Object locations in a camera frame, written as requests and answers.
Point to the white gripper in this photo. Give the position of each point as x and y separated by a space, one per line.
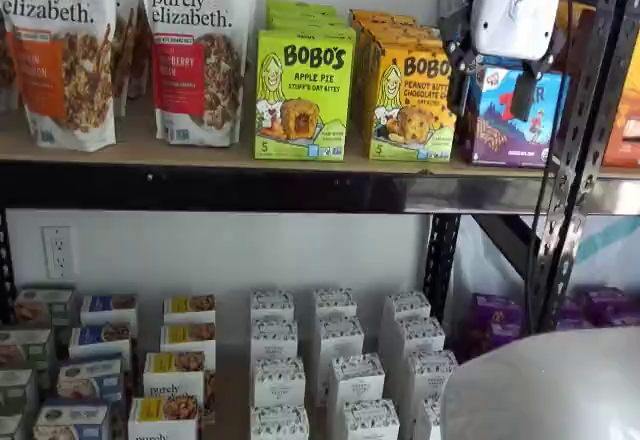
515 10

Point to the orange Bobo's oat bites box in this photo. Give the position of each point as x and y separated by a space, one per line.
382 16
395 31
410 125

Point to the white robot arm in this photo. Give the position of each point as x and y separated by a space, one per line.
550 390

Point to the blue purple Zbar box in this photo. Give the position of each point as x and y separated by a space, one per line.
500 135
500 60

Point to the green Bobo's apple pie box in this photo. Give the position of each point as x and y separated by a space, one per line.
305 18
310 25
305 110
300 6

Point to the purple snack box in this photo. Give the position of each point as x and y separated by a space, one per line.
572 312
607 307
497 320

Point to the white floral patterned box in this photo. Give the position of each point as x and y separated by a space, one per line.
278 382
274 339
356 380
341 337
431 375
335 302
407 306
279 424
429 422
420 336
370 421
272 304

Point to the black metal shelf beam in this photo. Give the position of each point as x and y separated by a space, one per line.
250 187

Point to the yellow granola box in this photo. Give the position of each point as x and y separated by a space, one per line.
164 420
174 377
190 307
188 337

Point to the blue granola box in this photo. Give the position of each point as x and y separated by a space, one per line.
109 307
100 340
72 422
90 380

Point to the green granola box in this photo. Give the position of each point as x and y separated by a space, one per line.
45 305
11 427
27 347
17 390

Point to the yellow snack package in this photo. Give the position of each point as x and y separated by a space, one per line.
577 30

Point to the perforated black rack upright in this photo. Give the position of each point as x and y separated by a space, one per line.
575 135

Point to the black diagonal rack brace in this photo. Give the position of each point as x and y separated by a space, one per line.
505 235

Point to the slim black rack upright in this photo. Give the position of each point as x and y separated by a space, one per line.
5 270
442 260

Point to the granola bag with red label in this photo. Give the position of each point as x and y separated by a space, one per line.
195 85

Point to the white granola bag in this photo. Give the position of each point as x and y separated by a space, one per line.
121 60
140 60
6 60

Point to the granola bag with orange label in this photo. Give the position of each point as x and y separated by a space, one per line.
60 85

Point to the white wall outlet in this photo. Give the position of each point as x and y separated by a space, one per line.
58 252

